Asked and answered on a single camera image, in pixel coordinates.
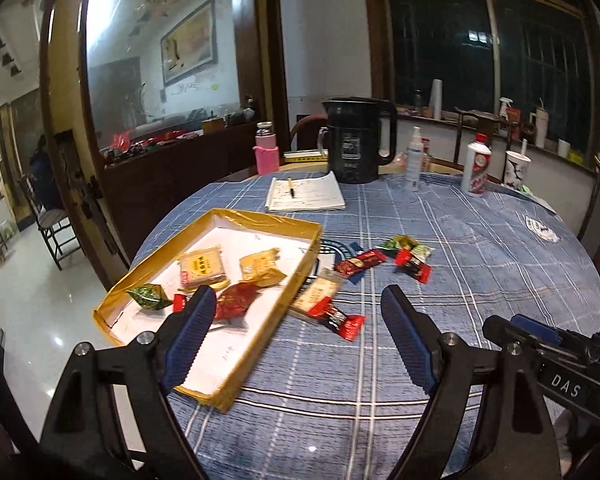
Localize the framed wall painting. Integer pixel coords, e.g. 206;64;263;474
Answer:
160;0;217;87

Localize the white spray bottle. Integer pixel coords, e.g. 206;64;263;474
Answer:
404;126;425;192

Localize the white notebook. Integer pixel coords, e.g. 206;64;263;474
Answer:
265;171;346;212

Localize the gold cardboard tray box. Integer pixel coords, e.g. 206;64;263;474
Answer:
92;207;323;413

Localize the dark red snack packet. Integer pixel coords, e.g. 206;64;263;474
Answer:
212;281;266;322

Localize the floral paper cup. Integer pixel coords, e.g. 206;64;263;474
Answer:
503;137;532;188

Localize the round-back wooden chair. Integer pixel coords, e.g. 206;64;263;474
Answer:
289;114;331;153

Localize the black electric kettle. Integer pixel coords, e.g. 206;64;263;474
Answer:
317;97;398;184

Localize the white liquor bottle red label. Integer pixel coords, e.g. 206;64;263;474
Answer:
461;133;492;196

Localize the long red-brown snack packet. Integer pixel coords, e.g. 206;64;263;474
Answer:
334;250;388;278

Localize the long yellow box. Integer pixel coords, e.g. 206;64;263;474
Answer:
280;152;328;165

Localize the dark wooden sideboard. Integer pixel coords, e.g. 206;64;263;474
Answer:
102;120;261;261

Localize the clear cracker packet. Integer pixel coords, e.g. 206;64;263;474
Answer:
287;270;343;318

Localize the blue plaid tablecloth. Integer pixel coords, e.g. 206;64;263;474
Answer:
130;170;600;480

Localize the white tumbler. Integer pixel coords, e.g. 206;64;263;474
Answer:
532;107;551;148

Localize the slatted wooden chair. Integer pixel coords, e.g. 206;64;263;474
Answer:
17;175;78;271

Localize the dark wooden chair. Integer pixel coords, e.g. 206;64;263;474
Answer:
454;106;513;166

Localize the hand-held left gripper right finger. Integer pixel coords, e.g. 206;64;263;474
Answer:
381;284;556;480

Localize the green candy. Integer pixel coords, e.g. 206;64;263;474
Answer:
126;284;173;313

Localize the yellow-ended cracker packet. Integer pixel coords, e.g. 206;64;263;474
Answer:
177;245;231;291

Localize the yellow snack packet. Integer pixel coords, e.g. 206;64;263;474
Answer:
238;248;287;287

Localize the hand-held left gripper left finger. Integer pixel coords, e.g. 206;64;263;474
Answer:
40;285;217;480

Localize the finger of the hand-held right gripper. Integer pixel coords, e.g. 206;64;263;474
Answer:
482;313;559;357

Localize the pink water bottle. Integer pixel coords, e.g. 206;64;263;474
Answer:
252;121;280;176

